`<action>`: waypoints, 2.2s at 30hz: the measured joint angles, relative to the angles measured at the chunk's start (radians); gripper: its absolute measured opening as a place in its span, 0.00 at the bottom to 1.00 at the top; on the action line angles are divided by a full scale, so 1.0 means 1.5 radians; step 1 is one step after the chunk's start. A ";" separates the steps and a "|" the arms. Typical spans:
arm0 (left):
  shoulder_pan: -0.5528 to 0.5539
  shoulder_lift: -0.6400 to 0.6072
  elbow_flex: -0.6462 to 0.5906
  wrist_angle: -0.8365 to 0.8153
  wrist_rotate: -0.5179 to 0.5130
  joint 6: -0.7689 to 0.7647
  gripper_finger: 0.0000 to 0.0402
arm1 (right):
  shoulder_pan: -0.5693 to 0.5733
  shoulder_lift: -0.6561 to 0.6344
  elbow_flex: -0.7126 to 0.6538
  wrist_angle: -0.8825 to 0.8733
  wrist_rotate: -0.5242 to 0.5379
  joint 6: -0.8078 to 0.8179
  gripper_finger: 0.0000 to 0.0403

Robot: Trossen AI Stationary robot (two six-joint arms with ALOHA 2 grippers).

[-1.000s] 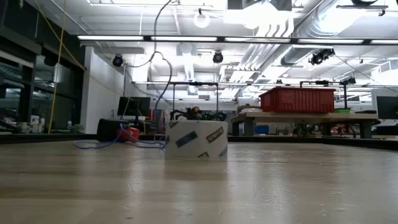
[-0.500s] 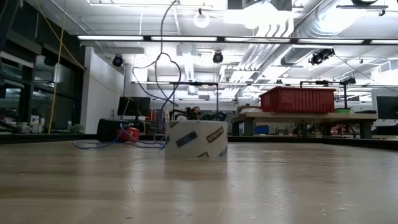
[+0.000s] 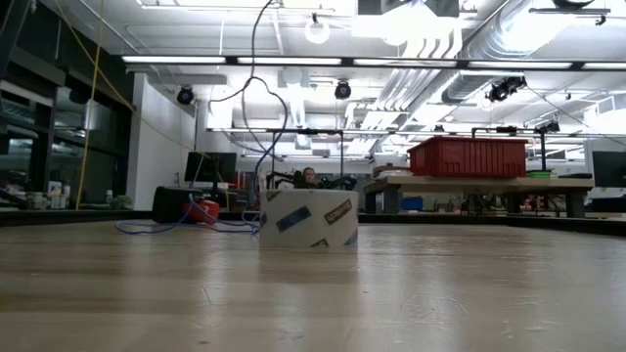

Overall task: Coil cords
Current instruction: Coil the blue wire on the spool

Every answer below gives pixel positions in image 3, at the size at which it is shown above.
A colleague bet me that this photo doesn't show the thin blue wire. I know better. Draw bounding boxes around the thin blue wire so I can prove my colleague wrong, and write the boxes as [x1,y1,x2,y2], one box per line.
[114,0,290,237]

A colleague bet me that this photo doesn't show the person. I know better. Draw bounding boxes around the person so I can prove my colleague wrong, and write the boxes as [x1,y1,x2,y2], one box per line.
[300,166,319,190]

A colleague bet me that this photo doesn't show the black computer monitor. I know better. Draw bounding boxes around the black computer monitor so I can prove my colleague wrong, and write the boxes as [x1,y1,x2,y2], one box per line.
[591,151,626,189]
[184,152,239,197]

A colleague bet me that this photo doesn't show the red object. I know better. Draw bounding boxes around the red object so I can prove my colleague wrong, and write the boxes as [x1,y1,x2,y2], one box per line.
[183,198,220,226]

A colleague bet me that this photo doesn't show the overhead LED light bar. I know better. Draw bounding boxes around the overhead LED light bar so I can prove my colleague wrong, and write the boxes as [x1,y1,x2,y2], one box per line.
[121,54,626,70]

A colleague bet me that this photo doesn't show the black case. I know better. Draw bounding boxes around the black case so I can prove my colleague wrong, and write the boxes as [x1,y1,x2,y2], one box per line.
[151,186,197,225]

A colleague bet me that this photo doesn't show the large red plastic bin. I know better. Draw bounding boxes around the large red plastic bin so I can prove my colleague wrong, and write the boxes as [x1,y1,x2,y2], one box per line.
[408,136,529,179]

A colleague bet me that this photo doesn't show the wooden workbench grey legs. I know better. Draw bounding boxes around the wooden workbench grey legs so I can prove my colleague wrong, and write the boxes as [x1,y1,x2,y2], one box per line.
[364,175,596,219]

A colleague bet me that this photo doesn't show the black ceiling spotlight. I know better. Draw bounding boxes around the black ceiling spotlight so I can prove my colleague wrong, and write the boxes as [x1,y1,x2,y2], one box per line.
[488,76,528,103]

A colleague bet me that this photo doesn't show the white plastic container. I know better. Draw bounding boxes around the white plastic container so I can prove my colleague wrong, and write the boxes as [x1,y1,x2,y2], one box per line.
[47,181,64,210]

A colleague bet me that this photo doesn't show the yellow cable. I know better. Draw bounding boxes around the yellow cable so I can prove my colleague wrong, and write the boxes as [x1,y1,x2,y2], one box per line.
[53,0,138,211]

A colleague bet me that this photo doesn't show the black camera stand rig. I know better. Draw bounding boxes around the black camera stand rig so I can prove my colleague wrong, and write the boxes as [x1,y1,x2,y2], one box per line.
[471,124,561,172]

